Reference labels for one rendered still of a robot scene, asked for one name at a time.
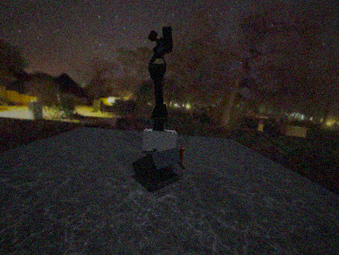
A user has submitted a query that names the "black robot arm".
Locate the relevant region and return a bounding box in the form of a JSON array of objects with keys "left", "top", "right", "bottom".
[{"left": 149, "top": 26, "right": 173, "bottom": 131}]

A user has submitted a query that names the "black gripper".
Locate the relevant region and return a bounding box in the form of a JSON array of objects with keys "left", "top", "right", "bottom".
[{"left": 149, "top": 31, "right": 160, "bottom": 43}]

